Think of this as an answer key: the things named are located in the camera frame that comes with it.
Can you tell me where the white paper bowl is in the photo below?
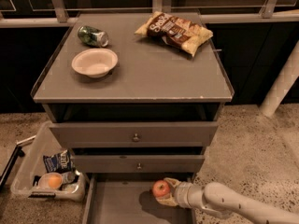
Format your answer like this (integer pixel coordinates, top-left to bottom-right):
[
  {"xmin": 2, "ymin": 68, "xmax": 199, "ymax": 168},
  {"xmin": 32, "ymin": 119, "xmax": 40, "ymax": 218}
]
[{"xmin": 71, "ymin": 49, "xmax": 119, "ymax": 78}]

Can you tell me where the grey drawer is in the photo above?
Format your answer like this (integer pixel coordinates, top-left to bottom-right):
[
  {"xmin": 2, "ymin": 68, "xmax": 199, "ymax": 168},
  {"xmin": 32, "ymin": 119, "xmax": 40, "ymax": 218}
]
[
  {"xmin": 50, "ymin": 121, "xmax": 218, "ymax": 148},
  {"xmin": 72, "ymin": 155, "xmax": 205, "ymax": 173},
  {"xmin": 82, "ymin": 173, "xmax": 196, "ymax": 224}
]

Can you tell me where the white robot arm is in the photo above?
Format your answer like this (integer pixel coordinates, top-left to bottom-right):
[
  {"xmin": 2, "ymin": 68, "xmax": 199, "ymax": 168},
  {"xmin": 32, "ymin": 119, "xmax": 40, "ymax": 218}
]
[{"xmin": 152, "ymin": 177, "xmax": 299, "ymax": 224}]

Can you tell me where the metal railing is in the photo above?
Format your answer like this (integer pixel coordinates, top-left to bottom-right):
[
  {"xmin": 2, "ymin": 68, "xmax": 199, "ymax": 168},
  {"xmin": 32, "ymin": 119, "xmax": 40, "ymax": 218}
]
[{"xmin": 0, "ymin": 0, "xmax": 299, "ymax": 28}]

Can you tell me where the brown yellow chip bag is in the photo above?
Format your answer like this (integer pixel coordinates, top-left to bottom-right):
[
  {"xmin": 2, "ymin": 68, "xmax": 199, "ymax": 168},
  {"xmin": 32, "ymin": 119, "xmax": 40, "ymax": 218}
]
[{"xmin": 135, "ymin": 11, "xmax": 213, "ymax": 56}]

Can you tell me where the grey drawer cabinet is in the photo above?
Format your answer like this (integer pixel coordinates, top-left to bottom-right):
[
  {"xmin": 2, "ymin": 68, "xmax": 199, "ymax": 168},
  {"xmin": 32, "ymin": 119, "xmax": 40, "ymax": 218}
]
[{"xmin": 30, "ymin": 11, "xmax": 235, "ymax": 224}]

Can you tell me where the orange fruit in cup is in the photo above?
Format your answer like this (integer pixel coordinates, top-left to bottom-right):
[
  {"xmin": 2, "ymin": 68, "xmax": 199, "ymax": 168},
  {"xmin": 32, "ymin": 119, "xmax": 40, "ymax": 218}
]
[{"xmin": 38, "ymin": 173, "xmax": 63, "ymax": 189}]

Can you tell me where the blue chip bag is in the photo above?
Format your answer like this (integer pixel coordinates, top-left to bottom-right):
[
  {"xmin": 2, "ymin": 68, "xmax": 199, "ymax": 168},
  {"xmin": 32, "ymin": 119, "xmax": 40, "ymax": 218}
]
[{"xmin": 43, "ymin": 150, "xmax": 73, "ymax": 174}]

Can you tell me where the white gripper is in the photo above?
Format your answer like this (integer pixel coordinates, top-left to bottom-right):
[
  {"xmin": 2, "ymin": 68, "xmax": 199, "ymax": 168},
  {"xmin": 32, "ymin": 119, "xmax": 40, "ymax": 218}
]
[{"xmin": 156, "ymin": 177, "xmax": 192, "ymax": 208}]

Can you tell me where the grey bottom drawer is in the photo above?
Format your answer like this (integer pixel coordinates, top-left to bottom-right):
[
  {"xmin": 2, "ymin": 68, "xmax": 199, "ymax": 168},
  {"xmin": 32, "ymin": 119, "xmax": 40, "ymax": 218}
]
[{"xmin": 82, "ymin": 173, "xmax": 196, "ymax": 224}]

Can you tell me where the grey middle drawer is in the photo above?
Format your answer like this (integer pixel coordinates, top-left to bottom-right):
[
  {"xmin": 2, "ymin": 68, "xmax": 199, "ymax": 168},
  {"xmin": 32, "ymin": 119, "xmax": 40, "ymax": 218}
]
[{"xmin": 72, "ymin": 155, "xmax": 205, "ymax": 173}]

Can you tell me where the white diagonal post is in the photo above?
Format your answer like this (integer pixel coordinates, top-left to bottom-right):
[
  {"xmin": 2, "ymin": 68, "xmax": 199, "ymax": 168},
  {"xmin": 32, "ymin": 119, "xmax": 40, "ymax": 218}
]
[{"xmin": 260, "ymin": 41, "xmax": 299, "ymax": 117}]

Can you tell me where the red apple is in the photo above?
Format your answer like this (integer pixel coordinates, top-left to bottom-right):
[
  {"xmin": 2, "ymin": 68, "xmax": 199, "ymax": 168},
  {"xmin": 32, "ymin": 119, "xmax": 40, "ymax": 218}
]
[{"xmin": 152, "ymin": 180, "xmax": 171, "ymax": 198}]

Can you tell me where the green soda can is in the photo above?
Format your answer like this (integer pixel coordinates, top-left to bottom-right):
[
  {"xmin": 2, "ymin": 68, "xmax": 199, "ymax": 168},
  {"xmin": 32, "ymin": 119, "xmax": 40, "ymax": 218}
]
[{"xmin": 78, "ymin": 25, "xmax": 108, "ymax": 48}]

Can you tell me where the grey top drawer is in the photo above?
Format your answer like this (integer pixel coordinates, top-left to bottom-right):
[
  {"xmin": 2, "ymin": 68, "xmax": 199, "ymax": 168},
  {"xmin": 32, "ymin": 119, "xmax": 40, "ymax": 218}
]
[{"xmin": 50, "ymin": 121, "xmax": 218, "ymax": 148}]

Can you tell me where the clear plastic bin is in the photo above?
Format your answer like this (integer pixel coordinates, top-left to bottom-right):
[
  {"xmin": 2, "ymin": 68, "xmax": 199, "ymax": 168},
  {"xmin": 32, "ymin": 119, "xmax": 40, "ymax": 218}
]
[{"xmin": 10, "ymin": 121, "xmax": 85, "ymax": 202}]

